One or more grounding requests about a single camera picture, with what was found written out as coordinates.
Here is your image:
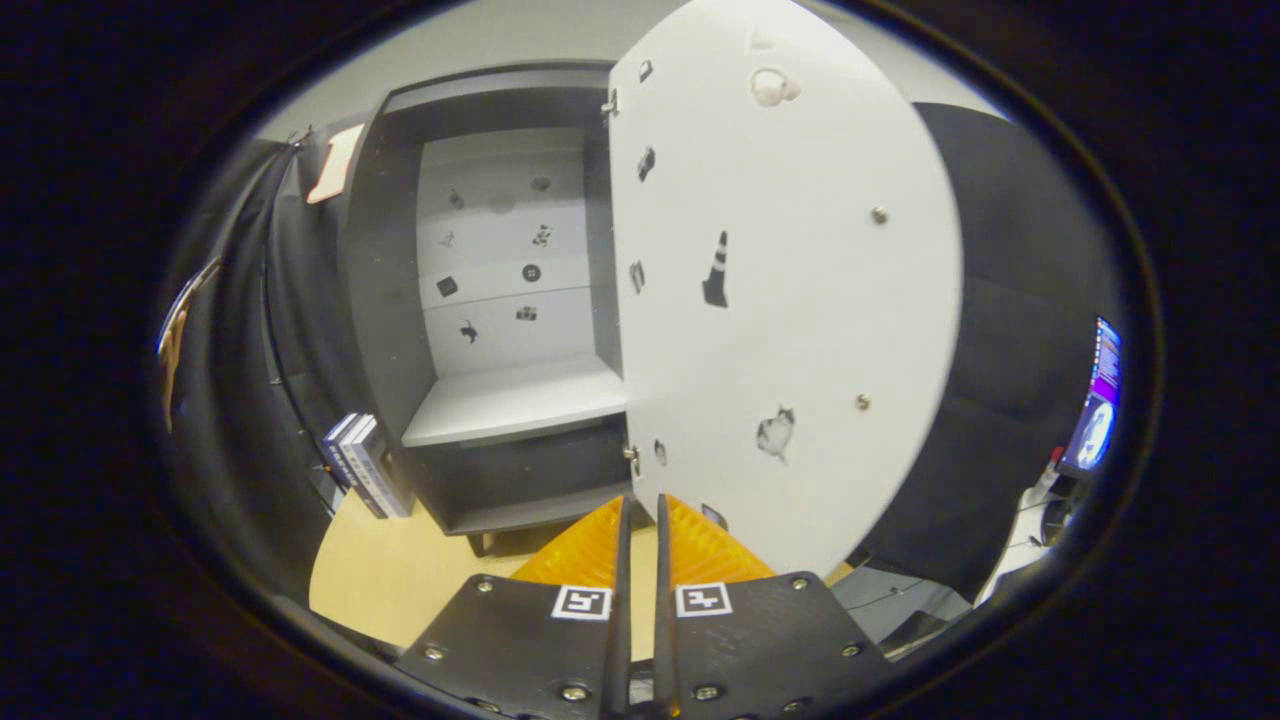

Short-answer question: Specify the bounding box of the computer monitor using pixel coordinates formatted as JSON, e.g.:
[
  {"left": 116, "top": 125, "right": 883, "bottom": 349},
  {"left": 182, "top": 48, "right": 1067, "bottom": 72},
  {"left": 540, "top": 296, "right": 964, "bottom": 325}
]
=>
[{"left": 1058, "top": 317, "right": 1123, "bottom": 476}]

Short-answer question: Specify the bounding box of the black backdrop cloth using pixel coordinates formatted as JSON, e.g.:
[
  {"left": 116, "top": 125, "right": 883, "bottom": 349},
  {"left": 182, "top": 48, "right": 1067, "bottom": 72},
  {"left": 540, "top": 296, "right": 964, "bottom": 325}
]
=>
[{"left": 155, "top": 100, "right": 1111, "bottom": 601}]

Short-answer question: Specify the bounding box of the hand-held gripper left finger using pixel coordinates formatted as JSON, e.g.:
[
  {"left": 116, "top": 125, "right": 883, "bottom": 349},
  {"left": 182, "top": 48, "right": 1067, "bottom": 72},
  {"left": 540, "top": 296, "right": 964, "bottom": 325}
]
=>
[{"left": 393, "top": 495, "right": 634, "bottom": 720}]

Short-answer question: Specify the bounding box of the blue white book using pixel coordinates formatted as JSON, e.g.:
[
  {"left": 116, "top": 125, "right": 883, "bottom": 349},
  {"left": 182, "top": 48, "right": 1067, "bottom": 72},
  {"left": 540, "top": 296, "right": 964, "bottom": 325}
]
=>
[
  {"left": 345, "top": 418, "right": 413, "bottom": 519},
  {"left": 322, "top": 412, "right": 389, "bottom": 519}
]

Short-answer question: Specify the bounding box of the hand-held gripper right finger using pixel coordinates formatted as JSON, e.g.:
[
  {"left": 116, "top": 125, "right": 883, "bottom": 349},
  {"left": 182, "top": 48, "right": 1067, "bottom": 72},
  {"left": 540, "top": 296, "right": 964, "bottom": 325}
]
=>
[{"left": 655, "top": 493, "right": 896, "bottom": 720}]

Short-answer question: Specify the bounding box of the dark grey cabinet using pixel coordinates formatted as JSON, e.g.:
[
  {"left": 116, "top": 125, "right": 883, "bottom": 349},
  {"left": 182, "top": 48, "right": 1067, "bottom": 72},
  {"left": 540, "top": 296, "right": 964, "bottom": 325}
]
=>
[{"left": 340, "top": 60, "right": 641, "bottom": 558}]

